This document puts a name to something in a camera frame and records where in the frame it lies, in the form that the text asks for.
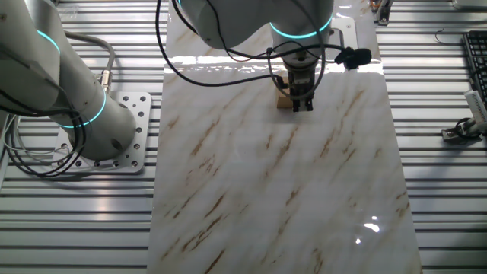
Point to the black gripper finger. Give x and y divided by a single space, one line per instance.
309 105
296 106

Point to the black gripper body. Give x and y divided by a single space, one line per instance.
302 83

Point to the small wooden block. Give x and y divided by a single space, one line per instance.
283 102

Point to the marble pattern mat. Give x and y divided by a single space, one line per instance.
247 171

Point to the grey metal clamp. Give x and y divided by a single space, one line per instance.
452 134

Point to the black keyboard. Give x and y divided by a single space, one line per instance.
477 53

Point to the grey device corner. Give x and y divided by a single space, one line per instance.
470 4

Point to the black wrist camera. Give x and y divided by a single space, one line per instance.
354 58

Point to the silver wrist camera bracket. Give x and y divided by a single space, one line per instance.
346 32

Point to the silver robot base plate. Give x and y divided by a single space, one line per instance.
139 114

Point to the silver camera on stand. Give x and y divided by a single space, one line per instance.
475 104

